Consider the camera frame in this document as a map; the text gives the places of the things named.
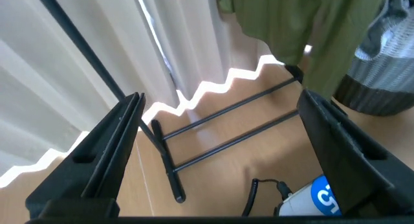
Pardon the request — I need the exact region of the green printed shirt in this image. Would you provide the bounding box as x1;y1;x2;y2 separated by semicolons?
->
215;0;387;100

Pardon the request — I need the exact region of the black cable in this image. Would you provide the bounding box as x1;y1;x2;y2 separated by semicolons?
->
241;177;294;218

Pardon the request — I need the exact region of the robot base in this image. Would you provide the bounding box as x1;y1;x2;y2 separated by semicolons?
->
277;174;343;218

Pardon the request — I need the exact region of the black clothes rack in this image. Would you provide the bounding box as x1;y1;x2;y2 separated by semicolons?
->
32;0;305;204

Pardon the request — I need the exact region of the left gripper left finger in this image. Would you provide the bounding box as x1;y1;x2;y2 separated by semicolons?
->
25;92;147;219

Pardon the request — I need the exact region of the white laundry basket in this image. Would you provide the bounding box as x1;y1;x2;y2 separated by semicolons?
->
332;0;414;117

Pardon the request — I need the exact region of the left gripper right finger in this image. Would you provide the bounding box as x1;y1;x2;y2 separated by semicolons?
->
296;88;414;217

